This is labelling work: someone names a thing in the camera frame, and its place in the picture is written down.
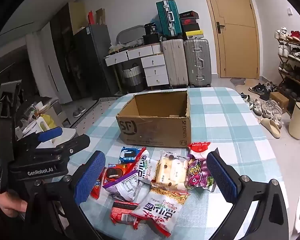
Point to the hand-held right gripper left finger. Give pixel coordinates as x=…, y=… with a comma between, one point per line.
x=90, y=178

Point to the dotted cream rug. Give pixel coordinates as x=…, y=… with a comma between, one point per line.
x=100, y=107

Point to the cream bread packet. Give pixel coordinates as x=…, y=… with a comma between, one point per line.
x=170, y=172

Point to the wooden shoe rack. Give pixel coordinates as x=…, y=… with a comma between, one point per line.
x=291, y=78

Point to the red bag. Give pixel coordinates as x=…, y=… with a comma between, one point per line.
x=91, y=18

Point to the black refrigerator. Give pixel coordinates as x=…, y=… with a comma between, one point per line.
x=95, y=60

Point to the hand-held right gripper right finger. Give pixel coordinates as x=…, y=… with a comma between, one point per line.
x=222, y=177

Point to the white drawer cabinet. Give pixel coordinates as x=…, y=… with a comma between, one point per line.
x=155, y=70

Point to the white red noodle packet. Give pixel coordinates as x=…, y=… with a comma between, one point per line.
x=146, y=170

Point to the person's left hand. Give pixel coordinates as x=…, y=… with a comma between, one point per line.
x=10, y=205

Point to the teal suitcase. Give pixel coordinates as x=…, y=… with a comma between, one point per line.
x=168, y=17

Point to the rows of racked shoes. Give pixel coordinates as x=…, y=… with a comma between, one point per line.
x=295, y=33

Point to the grey arched mirror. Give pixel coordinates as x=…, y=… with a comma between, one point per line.
x=130, y=33

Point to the beige suitcase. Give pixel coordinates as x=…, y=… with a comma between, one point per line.
x=175, y=62

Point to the blue cookie packet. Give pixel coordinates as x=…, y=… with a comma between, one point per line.
x=127, y=155

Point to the dark wardrobe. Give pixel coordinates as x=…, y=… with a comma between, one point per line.
x=65, y=55

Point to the black storage box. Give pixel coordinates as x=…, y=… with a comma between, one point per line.
x=151, y=40

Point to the grey door mat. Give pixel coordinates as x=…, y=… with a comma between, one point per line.
x=238, y=81

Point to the grey small cabinet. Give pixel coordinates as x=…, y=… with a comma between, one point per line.
x=57, y=110

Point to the brown paper bag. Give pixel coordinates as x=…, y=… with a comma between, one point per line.
x=100, y=17

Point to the red cookie packet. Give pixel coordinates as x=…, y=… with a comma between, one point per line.
x=112, y=173

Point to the white dressing desk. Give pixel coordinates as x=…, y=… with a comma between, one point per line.
x=137, y=52

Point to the wooden door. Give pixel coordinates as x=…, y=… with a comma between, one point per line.
x=235, y=42

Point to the yellow bag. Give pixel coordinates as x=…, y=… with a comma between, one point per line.
x=51, y=121

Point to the grey slipper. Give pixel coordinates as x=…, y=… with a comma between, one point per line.
x=82, y=109
x=76, y=113

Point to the purple candy packet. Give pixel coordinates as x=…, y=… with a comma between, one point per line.
x=197, y=175

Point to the red foil snack packet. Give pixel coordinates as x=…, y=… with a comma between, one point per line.
x=122, y=213

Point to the tall cardboard box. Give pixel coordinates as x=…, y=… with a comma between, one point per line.
x=77, y=17

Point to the red white snack packet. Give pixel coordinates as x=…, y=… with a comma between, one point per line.
x=198, y=150

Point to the purple white snack packet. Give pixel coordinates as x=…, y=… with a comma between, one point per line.
x=125, y=187

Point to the pile of loose sneakers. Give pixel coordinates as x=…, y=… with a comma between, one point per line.
x=270, y=107

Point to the red logo shoe box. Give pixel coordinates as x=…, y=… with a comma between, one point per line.
x=190, y=21

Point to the cream plastic bag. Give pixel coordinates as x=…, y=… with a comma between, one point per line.
x=116, y=48

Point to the red label noodle snack packet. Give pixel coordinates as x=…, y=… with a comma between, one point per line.
x=160, y=207

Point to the grey metal stand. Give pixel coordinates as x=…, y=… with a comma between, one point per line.
x=8, y=90

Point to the beige slipper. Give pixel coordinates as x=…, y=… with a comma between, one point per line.
x=271, y=127

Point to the beige waste bin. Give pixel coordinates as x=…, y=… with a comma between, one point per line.
x=298, y=122

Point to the small cardboard box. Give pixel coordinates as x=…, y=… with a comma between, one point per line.
x=280, y=98

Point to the white tall cabinet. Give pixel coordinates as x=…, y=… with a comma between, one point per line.
x=40, y=62

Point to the dark shoe box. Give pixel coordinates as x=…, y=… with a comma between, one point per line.
x=191, y=27

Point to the woven laundry basket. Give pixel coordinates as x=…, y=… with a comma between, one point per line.
x=132, y=78

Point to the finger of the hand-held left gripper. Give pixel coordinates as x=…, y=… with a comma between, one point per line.
x=72, y=142
x=50, y=133

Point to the silver suitcase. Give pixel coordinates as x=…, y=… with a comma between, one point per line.
x=197, y=62

